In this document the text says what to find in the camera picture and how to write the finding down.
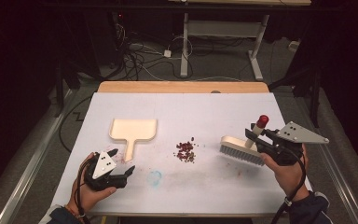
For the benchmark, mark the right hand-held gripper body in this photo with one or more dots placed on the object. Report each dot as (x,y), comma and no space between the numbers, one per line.
(284,152)

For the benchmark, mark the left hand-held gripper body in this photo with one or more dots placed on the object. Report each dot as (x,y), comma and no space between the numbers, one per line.
(107,182)

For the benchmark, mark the person's left hand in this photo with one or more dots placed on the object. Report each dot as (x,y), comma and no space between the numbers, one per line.
(88,196)

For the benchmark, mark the person's right hand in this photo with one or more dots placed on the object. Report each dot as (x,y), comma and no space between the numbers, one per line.
(287,177)

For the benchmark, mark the cream dustpan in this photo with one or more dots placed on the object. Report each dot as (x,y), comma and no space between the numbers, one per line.
(133,130)

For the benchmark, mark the pile of red crumbs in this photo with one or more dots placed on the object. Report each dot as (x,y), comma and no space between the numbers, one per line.
(186,151)

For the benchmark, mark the black metal stand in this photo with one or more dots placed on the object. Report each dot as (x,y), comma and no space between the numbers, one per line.
(59,93)
(313,93)

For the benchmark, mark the white table sheet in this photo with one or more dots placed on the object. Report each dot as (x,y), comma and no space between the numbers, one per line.
(183,115)

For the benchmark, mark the white power adapter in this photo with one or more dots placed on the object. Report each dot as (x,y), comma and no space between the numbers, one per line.
(167,53)

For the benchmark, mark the aluminium rail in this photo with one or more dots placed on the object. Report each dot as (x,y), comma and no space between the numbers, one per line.
(338,180)
(34,168)

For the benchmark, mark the white metal desk frame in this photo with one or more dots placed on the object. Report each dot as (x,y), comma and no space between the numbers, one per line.
(223,28)

